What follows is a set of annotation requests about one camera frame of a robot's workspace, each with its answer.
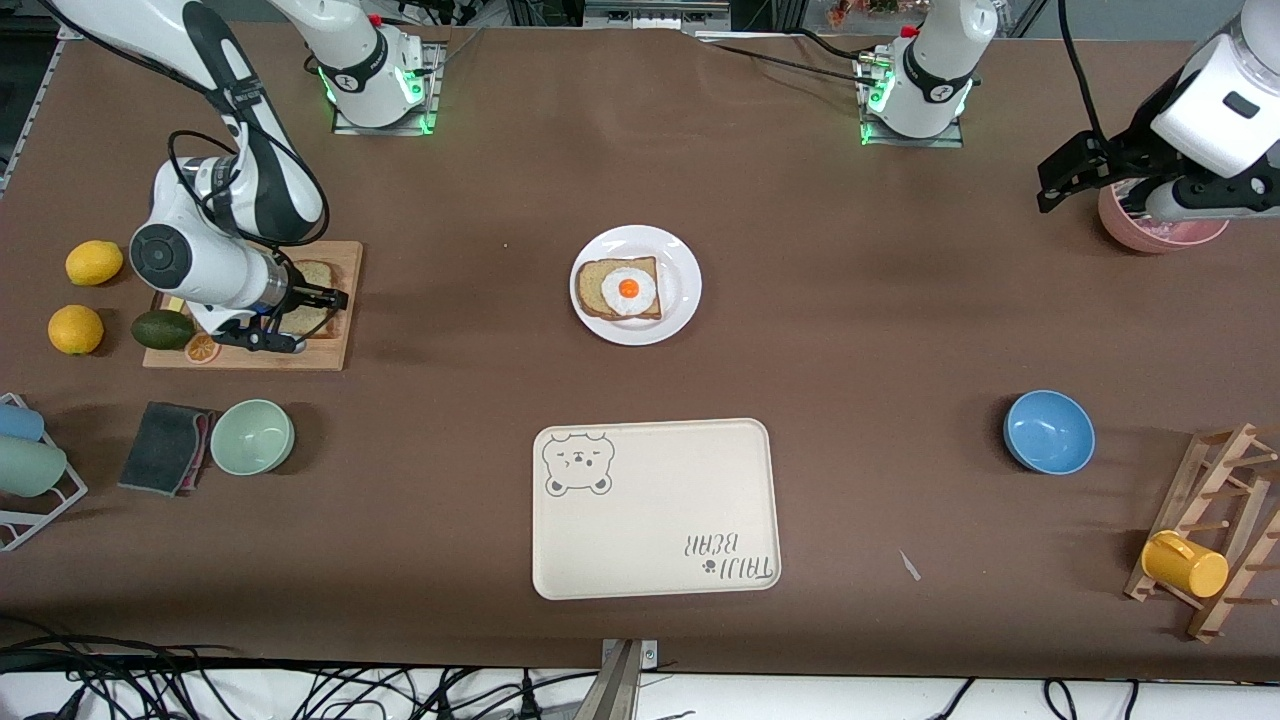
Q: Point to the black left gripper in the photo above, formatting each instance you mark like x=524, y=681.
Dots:
x=1122, y=156

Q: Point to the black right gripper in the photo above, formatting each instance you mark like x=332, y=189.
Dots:
x=293, y=296

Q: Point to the toast bread slice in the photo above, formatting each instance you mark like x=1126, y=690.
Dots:
x=592, y=275
x=315, y=272

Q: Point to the toy fried egg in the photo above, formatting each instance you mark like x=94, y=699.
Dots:
x=628, y=290

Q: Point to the white round plate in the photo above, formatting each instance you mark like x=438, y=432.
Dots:
x=682, y=290

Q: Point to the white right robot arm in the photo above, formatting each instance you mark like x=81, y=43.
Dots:
x=250, y=150

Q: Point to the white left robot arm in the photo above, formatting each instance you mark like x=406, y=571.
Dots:
x=935, y=60

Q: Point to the wooden cutting board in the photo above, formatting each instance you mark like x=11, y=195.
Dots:
x=351, y=270

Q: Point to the pink bowl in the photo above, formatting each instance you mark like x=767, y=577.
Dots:
x=1130, y=235

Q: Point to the orange slice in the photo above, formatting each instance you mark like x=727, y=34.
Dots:
x=200, y=349

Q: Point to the pale green bowl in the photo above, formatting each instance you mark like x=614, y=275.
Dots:
x=252, y=437

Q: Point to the green avocado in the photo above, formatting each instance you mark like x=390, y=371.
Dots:
x=163, y=330

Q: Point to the grey folded cloth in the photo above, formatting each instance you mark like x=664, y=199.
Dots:
x=165, y=450

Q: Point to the yellow lemon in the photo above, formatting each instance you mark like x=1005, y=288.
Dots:
x=76, y=330
x=94, y=263

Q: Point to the blue bowl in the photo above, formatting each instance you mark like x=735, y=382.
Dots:
x=1049, y=432

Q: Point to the light blue cup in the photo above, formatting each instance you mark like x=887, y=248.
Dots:
x=18, y=422

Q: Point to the wooden mug rack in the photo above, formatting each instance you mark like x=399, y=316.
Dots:
x=1210, y=480

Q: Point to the pale green cup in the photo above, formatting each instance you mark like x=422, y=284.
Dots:
x=28, y=467

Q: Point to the cream bear print tray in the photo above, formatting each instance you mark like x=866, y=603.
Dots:
x=655, y=510

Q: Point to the yellow mug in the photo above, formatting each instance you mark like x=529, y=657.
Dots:
x=1185, y=565

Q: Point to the small white tape scrap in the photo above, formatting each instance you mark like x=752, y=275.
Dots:
x=910, y=567

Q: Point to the aluminium profile bar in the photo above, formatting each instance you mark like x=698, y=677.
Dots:
x=625, y=690

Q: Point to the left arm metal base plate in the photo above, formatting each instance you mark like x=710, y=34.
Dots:
x=940, y=142

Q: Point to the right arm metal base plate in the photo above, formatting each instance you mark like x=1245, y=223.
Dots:
x=431, y=95

